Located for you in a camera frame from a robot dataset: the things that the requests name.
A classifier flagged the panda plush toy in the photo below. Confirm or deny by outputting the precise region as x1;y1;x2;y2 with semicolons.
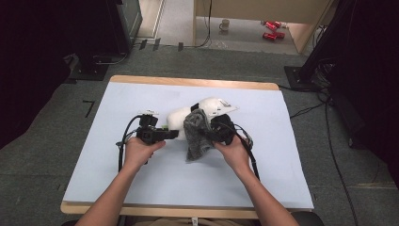
166;96;231;141

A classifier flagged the dark curtain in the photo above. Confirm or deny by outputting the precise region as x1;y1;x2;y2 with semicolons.
328;0;399;189
0;0;111;150

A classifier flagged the black metal stand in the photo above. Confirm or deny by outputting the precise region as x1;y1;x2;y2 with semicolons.
283;0;359;92

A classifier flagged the short black floor cable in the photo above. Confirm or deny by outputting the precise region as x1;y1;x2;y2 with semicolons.
289;102;328;120

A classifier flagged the black hanging cable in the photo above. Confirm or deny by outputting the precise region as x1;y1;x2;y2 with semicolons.
184;0;214;49

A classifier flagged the black tape corner mark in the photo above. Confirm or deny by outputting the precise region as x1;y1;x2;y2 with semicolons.
82;100;96;119

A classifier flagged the grey looped floor cable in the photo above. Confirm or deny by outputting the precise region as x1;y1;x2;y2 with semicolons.
93;50;130;66

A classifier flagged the person's right hand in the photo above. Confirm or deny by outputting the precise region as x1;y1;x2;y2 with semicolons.
213;135;252;173

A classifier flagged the light blue table mat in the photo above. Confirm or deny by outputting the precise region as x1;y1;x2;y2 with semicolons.
62;81;314;210

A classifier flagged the right hand-held gripper black cable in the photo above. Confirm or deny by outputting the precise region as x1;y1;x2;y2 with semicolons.
233;123;262;182

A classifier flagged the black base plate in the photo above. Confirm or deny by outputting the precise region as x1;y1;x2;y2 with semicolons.
68;54;110;82

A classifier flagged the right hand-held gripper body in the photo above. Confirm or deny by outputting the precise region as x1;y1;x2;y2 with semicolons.
210;99;240;146

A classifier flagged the hand-held gripper black cable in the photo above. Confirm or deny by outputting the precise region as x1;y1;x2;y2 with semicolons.
233;123;262;182
116;114;142;173

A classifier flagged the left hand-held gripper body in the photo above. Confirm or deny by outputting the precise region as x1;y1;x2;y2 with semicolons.
136;108;170;146

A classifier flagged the tangle of black cables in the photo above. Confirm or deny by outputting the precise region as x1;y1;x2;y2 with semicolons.
311;57;338;103

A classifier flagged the beige mug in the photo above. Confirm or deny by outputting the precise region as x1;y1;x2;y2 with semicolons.
218;18;231;32

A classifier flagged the person's left hand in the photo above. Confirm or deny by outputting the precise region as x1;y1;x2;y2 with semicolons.
122;137;168;173

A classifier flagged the dark glass cabinet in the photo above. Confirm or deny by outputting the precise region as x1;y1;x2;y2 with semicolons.
106;0;144;55

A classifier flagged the grey fluffy towel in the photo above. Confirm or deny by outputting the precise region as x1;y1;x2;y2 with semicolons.
183;108;216;163

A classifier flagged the long black floor cable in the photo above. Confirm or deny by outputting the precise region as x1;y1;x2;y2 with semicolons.
324;100;360;226

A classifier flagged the wooden table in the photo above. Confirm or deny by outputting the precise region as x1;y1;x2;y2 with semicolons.
60;74;314;220

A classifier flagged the beige wooden desk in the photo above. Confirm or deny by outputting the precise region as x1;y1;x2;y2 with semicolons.
192;0;335;55

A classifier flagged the left hand-held gripper black cable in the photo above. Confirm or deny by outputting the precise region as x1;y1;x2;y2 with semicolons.
116;114;142;173

